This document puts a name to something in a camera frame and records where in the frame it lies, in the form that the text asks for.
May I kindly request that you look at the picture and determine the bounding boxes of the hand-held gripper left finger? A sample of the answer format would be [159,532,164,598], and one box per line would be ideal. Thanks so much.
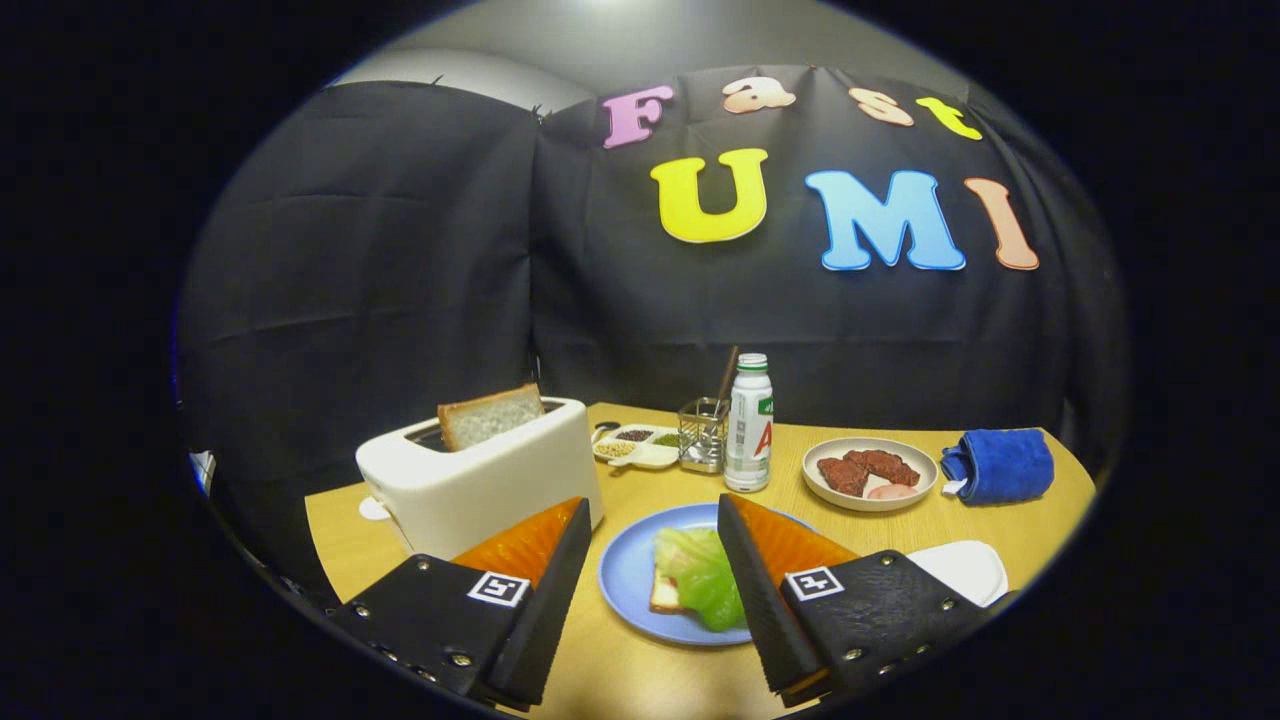
[328,497,593,713]

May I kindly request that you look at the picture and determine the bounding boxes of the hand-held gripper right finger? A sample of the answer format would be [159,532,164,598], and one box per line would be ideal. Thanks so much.
[717,493,1011,709]

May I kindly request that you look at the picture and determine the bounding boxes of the green lettuce leaf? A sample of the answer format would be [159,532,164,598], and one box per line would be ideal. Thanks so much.
[654,527,748,633]

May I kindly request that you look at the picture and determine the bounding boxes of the white bread slice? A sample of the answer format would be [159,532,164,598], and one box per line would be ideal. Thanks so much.
[438,383,546,452]

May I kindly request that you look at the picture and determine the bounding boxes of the blue round plate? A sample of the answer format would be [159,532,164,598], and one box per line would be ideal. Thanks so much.
[598,503,816,647]

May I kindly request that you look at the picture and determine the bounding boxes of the toast slice with crust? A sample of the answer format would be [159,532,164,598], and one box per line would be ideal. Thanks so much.
[649,560,686,614]

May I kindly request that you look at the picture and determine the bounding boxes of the cream white toaster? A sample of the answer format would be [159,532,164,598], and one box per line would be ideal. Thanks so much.
[356,397,605,561]

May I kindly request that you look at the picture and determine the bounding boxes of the beige round plate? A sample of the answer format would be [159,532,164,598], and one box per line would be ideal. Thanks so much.
[802,437,940,513]

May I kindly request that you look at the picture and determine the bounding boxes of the brown meat piece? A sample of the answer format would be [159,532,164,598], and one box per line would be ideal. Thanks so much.
[817,457,869,498]
[843,449,921,488]

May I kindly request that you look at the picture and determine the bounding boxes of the white plastic drink bottle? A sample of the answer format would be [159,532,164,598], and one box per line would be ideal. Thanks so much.
[723,352,775,494]

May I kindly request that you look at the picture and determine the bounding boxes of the white divided condiment dish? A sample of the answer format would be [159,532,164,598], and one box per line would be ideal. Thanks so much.
[592,424,683,471]

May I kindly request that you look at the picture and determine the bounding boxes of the white square plate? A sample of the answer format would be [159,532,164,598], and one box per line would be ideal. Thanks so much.
[905,541,1010,608]

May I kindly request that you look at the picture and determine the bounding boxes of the folded blue towel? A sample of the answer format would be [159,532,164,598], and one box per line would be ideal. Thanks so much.
[940,428,1056,506]

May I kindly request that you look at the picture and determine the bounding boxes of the black backdrop cloth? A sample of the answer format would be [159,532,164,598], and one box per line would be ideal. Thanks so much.
[175,65,1131,601]

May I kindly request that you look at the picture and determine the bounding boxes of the wire mesh utensil holder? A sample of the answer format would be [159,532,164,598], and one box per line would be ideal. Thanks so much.
[678,397,731,474]

